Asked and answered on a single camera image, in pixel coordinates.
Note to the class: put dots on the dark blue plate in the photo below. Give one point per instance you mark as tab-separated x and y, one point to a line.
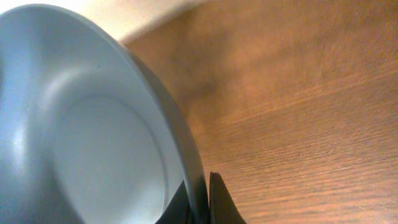
88	133

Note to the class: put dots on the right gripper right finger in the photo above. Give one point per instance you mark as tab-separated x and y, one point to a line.
222	208

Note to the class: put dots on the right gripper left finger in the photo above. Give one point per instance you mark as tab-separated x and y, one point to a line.
178	210

